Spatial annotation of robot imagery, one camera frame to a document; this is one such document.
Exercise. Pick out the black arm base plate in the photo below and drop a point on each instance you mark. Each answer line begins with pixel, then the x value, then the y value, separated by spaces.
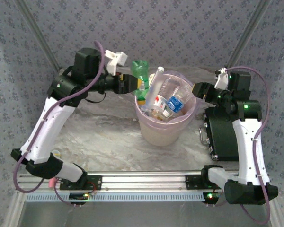
pixel 194 182
pixel 94 182

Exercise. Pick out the blue and white small box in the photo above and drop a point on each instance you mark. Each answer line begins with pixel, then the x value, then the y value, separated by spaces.
pixel 176 102

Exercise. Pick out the beige plastic bin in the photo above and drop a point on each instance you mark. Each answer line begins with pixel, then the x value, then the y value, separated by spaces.
pixel 161 139

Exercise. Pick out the clear bottle white cap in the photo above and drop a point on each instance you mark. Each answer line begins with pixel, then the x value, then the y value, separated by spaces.
pixel 155 85

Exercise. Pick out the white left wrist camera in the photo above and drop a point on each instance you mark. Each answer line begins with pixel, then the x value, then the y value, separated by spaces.
pixel 114 59

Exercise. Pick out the green bottle yellow cap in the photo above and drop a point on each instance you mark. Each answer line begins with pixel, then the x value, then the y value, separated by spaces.
pixel 139 69

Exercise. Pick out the small white yellow object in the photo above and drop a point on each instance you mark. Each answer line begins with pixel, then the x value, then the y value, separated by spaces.
pixel 57 153

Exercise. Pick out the aluminium frame post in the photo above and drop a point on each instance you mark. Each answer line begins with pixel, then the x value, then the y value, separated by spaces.
pixel 39 35
pixel 249 35

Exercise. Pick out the pink plastic bin liner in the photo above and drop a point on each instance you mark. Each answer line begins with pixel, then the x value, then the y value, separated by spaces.
pixel 142 113

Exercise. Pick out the aluminium mounting rail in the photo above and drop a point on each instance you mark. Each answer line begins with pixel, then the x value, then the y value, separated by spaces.
pixel 144 182

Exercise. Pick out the grey marbled table cloth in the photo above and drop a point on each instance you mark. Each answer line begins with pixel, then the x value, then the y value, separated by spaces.
pixel 104 142

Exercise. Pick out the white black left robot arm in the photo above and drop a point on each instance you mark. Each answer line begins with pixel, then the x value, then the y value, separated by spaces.
pixel 47 127

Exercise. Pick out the black controller board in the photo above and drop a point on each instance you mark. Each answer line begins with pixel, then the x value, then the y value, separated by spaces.
pixel 78 196
pixel 210 196

